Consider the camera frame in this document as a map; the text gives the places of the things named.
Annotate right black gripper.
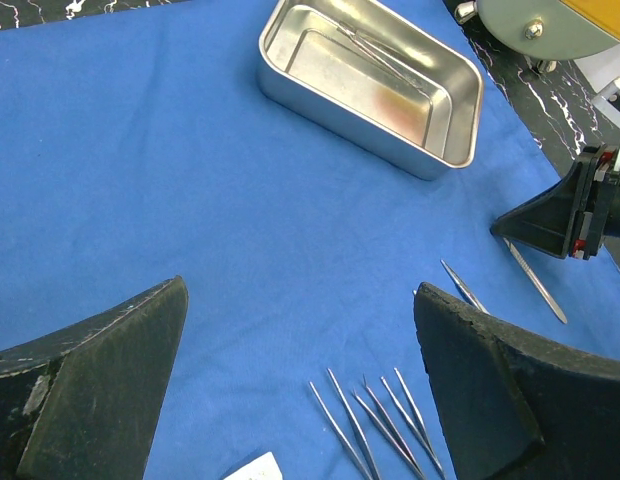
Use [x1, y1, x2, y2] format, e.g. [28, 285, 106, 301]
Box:
[490, 145, 620, 260]

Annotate steel forceps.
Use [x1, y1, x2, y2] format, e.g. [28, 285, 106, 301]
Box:
[380, 367, 446, 479]
[308, 367, 382, 480]
[352, 383, 426, 480]

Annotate white cylindrical drawer container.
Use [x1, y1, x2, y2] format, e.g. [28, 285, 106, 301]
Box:
[454, 0, 620, 63]

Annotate steel surgical scissors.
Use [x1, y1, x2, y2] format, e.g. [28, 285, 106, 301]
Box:
[440, 259, 489, 314]

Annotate metal instrument tray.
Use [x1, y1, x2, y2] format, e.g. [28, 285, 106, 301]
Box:
[257, 1, 484, 180]

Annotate white suture packet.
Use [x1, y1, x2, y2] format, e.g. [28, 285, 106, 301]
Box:
[223, 452, 283, 480]

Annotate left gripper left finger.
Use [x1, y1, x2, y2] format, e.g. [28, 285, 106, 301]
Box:
[0, 276, 189, 479]

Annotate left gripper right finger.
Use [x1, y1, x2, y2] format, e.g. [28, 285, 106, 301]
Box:
[414, 282, 620, 479]

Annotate blue surgical drape cloth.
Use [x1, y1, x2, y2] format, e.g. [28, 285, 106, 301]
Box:
[0, 1, 620, 479]

